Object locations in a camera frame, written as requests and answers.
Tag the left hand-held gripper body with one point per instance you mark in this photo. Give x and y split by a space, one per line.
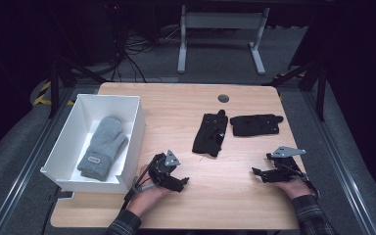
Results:
163 168

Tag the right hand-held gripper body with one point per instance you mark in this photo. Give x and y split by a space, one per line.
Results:
287 164

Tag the black glove with buckle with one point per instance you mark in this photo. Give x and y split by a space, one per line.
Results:
210 133

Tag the grey mitten with label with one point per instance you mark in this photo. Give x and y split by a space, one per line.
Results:
103 148

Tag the white box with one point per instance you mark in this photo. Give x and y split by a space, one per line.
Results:
75 130

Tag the person's right hand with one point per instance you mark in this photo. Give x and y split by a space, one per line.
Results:
295 188

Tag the person's left hand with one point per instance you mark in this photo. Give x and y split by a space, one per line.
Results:
145 196

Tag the grey table grommet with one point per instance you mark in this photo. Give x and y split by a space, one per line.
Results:
223 98

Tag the black tripod stand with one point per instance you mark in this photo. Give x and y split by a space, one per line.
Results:
316 81
58 78

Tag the yellow black hazard tape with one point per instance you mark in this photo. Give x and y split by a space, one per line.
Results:
42 96

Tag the metal floor rail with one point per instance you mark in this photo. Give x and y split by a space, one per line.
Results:
339 169
23 166

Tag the white metal desk frame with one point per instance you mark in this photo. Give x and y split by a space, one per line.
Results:
222 20

